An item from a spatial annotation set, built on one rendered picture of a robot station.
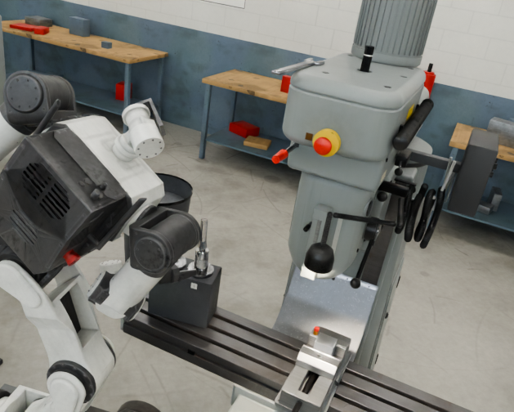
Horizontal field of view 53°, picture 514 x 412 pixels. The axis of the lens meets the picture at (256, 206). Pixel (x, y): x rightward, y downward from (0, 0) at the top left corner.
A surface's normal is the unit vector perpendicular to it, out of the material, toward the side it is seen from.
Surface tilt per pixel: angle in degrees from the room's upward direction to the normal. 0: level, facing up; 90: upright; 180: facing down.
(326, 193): 90
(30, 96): 75
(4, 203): 97
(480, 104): 90
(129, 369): 0
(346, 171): 90
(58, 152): 34
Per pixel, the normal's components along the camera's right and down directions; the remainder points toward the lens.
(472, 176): -0.41, 0.35
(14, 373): 0.14, -0.89
